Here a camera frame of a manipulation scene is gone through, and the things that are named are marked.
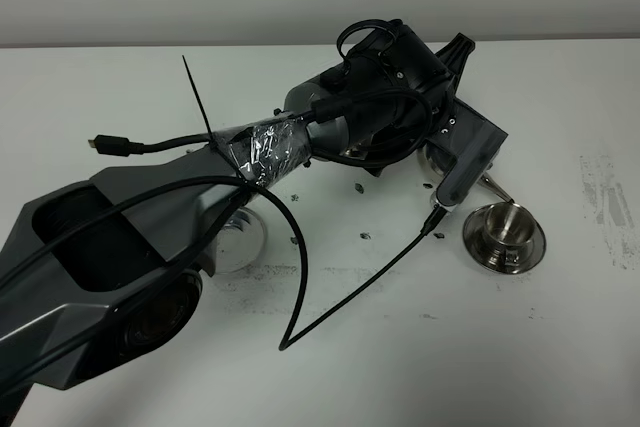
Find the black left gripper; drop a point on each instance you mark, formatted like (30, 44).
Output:
(392, 66)

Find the stainless steel teapot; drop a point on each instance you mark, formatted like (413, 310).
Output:
(459, 172)

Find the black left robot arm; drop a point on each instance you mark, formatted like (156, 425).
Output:
(106, 270)

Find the near stainless steel teacup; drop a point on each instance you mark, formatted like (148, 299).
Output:
(508, 232)

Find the near stainless steel saucer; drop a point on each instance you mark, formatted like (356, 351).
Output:
(475, 245)

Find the steel teapot saucer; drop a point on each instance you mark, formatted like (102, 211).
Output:
(240, 242)

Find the black cable tie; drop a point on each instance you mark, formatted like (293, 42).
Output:
(200, 107)

